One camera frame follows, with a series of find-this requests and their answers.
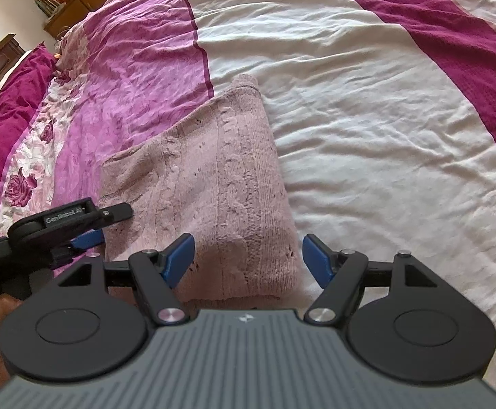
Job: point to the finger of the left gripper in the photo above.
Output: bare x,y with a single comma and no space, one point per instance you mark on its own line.
88,240
59,225

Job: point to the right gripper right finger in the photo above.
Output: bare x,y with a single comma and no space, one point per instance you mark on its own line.
399,317

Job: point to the pink knitted cardigan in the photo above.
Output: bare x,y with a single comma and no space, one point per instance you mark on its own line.
215,175

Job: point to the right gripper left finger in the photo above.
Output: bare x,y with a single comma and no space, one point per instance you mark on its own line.
94,317

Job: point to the striped floral bed cover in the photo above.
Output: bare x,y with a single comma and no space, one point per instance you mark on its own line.
383,114

